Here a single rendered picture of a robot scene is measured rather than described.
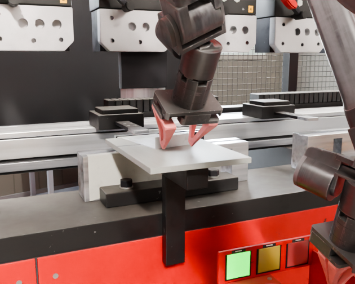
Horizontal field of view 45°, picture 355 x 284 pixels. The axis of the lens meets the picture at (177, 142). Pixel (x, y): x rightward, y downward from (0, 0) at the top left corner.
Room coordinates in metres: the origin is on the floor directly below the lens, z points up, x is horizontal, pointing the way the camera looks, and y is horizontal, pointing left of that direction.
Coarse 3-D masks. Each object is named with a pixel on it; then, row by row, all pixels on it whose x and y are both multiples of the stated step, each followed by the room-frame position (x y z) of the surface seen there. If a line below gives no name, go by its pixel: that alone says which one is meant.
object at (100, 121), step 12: (96, 108) 1.12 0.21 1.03; (108, 108) 1.10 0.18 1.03; (120, 108) 1.10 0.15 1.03; (132, 108) 1.10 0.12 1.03; (96, 120) 1.07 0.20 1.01; (108, 120) 1.07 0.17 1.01; (120, 120) 1.08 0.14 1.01; (132, 120) 1.09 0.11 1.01; (132, 132) 0.95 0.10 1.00; (144, 132) 0.95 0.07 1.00
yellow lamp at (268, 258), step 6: (276, 246) 0.72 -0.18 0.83; (264, 252) 0.71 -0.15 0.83; (270, 252) 0.71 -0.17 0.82; (276, 252) 0.72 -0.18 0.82; (258, 258) 0.70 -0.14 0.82; (264, 258) 0.71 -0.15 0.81; (270, 258) 0.71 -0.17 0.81; (276, 258) 0.72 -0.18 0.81; (258, 264) 0.70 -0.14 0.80; (264, 264) 0.71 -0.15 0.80; (270, 264) 0.71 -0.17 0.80; (276, 264) 0.72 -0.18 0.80; (258, 270) 0.70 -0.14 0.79; (264, 270) 0.71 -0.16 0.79
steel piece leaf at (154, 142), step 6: (144, 138) 0.86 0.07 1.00; (150, 138) 0.86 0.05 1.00; (156, 138) 0.76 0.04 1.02; (174, 138) 0.78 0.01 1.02; (180, 138) 0.79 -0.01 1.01; (186, 138) 0.80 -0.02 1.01; (144, 144) 0.79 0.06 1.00; (150, 144) 0.79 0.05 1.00; (156, 144) 0.76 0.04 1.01; (168, 144) 0.78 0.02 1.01; (174, 144) 0.78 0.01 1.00; (180, 144) 0.79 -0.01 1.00; (186, 144) 0.80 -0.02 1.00
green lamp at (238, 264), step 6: (246, 252) 0.69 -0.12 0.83; (228, 258) 0.68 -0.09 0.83; (234, 258) 0.68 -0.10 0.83; (240, 258) 0.69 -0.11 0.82; (246, 258) 0.69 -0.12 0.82; (228, 264) 0.68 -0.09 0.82; (234, 264) 0.68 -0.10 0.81; (240, 264) 0.69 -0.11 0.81; (246, 264) 0.69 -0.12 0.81; (228, 270) 0.68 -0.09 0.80; (234, 270) 0.68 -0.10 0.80; (240, 270) 0.69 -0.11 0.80; (246, 270) 0.69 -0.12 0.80; (228, 276) 0.68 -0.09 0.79; (234, 276) 0.68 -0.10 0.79; (240, 276) 0.69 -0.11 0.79
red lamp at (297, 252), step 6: (288, 246) 0.73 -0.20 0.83; (294, 246) 0.73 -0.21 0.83; (300, 246) 0.73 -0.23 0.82; (306, 246) 0.74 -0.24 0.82; (288, 252) 0.72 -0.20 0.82; (294, 252) 0.73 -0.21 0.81; (300, 252) 0.73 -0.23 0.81; (306, 252) 0.74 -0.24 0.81; (288, 258) 0.73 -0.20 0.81; (294, 258) 0.73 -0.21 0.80; (300, 258) 0.74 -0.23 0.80; (306, 258) 0.74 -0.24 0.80; (288, 264) 0.73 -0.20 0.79; (294, 264) 0.73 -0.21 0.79
